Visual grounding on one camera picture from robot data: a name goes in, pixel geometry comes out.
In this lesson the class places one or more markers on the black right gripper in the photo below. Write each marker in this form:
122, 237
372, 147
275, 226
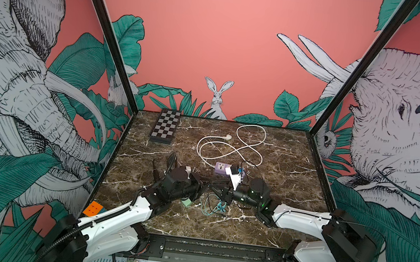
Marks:
230, 195

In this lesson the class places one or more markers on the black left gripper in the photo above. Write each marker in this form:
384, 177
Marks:
199, 187

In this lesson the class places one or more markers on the green charger plug adapter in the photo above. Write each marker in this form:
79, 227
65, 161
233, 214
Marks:
186, 202

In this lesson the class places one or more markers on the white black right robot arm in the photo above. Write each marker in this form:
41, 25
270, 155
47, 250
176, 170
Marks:
339, 237

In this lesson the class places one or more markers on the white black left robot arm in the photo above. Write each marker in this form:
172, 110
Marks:
117, 230

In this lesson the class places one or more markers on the purple power strip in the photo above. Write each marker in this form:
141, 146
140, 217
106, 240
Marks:
220, 167

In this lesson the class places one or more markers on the black white checkerboard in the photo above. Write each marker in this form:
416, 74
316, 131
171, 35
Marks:
166, 125

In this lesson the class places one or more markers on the orange blue puzzle cube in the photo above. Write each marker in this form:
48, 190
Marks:
93, 209

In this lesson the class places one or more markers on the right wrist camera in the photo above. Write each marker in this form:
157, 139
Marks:
236, 174

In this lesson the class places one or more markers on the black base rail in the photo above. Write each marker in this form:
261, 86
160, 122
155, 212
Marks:
155, 245

